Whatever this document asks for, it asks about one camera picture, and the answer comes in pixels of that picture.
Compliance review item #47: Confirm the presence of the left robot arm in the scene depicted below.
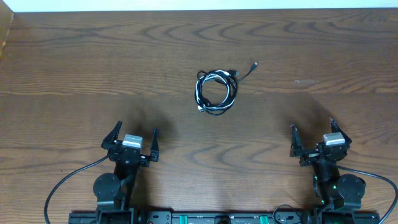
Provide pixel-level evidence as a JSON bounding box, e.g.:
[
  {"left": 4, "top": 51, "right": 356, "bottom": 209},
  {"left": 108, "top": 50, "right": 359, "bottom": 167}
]
[{"left": 93, "top": 121, "right": 159, "bottom": 224}]

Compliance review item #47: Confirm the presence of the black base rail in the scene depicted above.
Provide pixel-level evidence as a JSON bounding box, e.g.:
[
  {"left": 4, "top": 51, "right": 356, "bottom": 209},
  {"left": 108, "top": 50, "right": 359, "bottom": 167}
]
[{"left": 68, "top": 210, "right": 381, "bottom": 224}]

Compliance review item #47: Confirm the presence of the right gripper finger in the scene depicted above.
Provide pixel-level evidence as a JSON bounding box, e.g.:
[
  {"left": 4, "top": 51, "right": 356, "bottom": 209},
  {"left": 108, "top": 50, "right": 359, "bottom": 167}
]
[
  {"left": 330, "top": 117, "right": 352, "bottom": 144},
  {"left": 290, "top": 124, "right": 303, "bottom": 157}
]

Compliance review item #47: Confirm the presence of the thin black USB cable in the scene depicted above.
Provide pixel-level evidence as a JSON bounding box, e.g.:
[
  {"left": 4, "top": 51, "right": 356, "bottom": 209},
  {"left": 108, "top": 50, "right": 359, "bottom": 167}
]
[{"left": 196, "top": 62, "right": 259, "bottom": 116}]

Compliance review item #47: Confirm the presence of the white USB cable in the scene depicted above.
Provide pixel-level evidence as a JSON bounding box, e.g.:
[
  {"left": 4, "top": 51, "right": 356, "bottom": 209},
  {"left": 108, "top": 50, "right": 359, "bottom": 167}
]
[{"left": 194, "top": 70, "right": 236, "bottom": 113}]

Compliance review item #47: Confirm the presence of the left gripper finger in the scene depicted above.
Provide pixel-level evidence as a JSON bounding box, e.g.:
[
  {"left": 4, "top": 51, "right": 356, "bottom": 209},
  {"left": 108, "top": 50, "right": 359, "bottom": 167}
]
[
  {"left": 150, "top": 128, "right": 159, "bottom": 162},
  {"left": 101, "top": 121, "right": 122, "bottom": 149}
]

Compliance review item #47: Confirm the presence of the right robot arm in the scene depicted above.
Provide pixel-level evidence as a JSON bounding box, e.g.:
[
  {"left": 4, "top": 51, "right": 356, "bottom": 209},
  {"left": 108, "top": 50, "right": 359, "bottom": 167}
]
[{"left": 290, "top": 119, "right": 366, "bottom": 223}]

